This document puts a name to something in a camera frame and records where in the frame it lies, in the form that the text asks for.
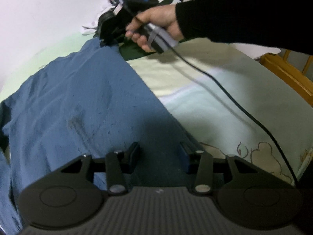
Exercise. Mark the green white striped sweater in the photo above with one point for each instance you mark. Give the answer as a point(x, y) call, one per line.
point(133, 52)

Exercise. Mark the person's right hand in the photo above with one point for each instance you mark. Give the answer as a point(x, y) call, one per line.
point(163, 17)

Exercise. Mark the person's right forearm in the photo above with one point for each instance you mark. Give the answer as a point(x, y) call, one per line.
point(244, 12)

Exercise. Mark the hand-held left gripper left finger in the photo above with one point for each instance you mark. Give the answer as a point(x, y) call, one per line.
point(134, 156)

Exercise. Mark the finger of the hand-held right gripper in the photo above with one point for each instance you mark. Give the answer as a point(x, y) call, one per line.
point(110, 41)

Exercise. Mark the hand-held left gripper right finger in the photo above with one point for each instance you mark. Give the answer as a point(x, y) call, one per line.
point(184, 158)

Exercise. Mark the pastel printed blanket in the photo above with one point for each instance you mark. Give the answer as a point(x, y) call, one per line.
point(207, 107)

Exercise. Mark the wooden lattice frame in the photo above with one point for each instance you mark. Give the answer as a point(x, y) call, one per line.
point(286, 72)

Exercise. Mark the white garment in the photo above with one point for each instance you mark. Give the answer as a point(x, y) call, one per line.
point(89, 27)

